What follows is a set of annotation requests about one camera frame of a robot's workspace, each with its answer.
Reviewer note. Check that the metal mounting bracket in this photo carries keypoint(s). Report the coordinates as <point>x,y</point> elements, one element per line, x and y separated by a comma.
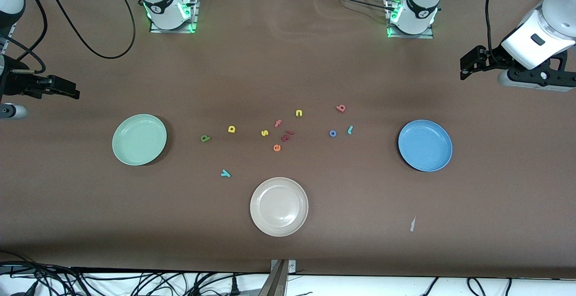
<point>291,266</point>

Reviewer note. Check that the green letter a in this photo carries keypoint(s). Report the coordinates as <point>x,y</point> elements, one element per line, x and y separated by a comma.
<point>205,139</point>

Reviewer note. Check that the brown table cover sheet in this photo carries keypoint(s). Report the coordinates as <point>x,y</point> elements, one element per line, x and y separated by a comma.
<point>90,219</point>

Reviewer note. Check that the red letter b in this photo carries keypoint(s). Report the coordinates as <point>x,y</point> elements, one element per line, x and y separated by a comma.
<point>341,108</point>

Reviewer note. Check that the metal camera pole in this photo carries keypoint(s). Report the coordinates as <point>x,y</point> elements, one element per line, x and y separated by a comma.
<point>275,282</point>

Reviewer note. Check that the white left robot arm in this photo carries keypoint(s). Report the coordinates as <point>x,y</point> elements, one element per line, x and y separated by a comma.
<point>416,12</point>

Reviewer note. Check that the blue plate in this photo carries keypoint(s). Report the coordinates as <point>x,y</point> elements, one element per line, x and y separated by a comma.
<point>425,145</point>

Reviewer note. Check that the white tape scrap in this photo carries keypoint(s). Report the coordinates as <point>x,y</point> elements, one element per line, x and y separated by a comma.
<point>412,224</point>

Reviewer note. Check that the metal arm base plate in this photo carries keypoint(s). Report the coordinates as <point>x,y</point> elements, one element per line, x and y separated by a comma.
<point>414,36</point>
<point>171,31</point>

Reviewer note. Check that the light green plate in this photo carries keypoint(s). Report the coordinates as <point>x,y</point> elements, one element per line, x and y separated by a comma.
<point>139,140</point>

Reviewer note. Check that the beige plate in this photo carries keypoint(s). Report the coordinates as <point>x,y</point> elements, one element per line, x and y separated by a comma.
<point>279,207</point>

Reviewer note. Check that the teal letter y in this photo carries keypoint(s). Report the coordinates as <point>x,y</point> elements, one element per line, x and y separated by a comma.
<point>225,173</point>

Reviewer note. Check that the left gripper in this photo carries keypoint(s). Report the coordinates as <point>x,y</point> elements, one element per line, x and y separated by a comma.
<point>494,59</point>

